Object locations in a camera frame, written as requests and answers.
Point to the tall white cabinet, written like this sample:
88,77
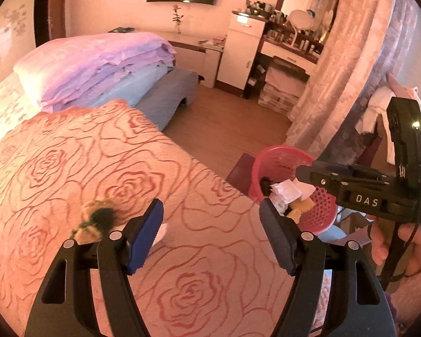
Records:
238,56

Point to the white cloth on chair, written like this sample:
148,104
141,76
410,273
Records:
377,108

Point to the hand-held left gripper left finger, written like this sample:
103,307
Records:
147,233

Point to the white floral bedsheet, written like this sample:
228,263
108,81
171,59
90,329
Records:
3,112

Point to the small black plastic bag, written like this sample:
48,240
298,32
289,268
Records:
266,186

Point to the yellow foam fruit net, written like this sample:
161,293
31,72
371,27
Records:
301,210

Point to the yellow green knitted cloth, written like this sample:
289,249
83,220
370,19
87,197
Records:
98,219

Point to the padded dressing stool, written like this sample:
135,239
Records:
282,84

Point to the round standing mirror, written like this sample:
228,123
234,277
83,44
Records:
301,21

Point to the floral white wardrobe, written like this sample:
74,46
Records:
10,42

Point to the pink cloth on chair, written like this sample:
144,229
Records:
405,89

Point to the brown wooden door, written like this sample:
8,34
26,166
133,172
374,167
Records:
51,10

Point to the dressing table mirror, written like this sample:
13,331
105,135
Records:
322,0

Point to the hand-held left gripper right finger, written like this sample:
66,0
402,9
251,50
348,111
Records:
274,230

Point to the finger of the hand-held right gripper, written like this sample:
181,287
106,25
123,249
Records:
336,179

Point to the patterned curtain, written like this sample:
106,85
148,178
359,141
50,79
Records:
351,77

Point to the person's right hand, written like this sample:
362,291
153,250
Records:
379,242

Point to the row of cosmetic bottles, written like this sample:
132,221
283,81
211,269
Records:
277,24

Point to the low white console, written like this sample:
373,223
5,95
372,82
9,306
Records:
193,63

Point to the white dressing table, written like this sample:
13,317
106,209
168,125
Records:
287,51

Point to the rose in vase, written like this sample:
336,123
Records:
177,19

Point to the folded pink quilt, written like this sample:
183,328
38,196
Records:
91,70

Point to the white paper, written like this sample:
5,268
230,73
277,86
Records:
291,191

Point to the red plastic basket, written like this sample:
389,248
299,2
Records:
284,158

